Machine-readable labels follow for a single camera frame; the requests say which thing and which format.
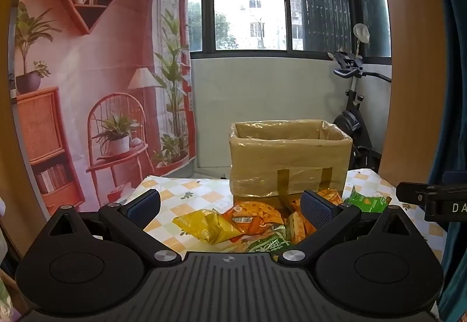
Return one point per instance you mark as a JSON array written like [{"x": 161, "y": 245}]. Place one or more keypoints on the plastic-wrapped cardboard box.
[{"x": 288, "y": 161}]

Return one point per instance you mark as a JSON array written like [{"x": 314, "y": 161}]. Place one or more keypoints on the orange chip packet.
[{"x": 255, "y": 216}]

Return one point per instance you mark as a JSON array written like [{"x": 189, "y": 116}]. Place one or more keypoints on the printed room backdrop cloth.
[{"x": 91, "y": 88}]

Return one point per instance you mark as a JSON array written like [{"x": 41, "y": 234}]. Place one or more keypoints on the dark-framed window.
[{"x": 251, "y": 1}]

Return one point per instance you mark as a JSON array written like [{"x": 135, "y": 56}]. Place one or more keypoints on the yellow-orange snack packet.
[{"x": 297, "y": 229}]

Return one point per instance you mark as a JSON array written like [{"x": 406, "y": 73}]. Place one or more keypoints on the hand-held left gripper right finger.
[{"x": 316, "y": 210}]

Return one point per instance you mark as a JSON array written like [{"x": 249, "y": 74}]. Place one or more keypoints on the yellow snack packet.
[{"x": 204, "y": 225}]

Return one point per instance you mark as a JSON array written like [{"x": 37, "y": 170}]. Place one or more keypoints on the black exercise bike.
[{"x": 352, "y": 118}]

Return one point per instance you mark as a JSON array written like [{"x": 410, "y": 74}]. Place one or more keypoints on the checkered floral tablecloth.
[{"x": 189, "y": 194}]

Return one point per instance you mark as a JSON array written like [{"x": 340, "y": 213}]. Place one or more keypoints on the green and white snack packet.
[{"x": 266, "y": 243}]

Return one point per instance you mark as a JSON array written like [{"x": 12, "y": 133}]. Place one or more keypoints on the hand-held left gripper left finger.
[{"x": 146, "y": 207}]

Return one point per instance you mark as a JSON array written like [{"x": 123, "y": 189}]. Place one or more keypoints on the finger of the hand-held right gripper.
[{"x": 410, "y": 192}]

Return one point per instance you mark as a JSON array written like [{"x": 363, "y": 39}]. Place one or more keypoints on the small orange snack packet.
[{"x": 328, "y": 196}]

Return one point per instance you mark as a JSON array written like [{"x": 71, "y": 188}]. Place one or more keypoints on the wooden door panel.
[{"x": 412, "y": 70}]

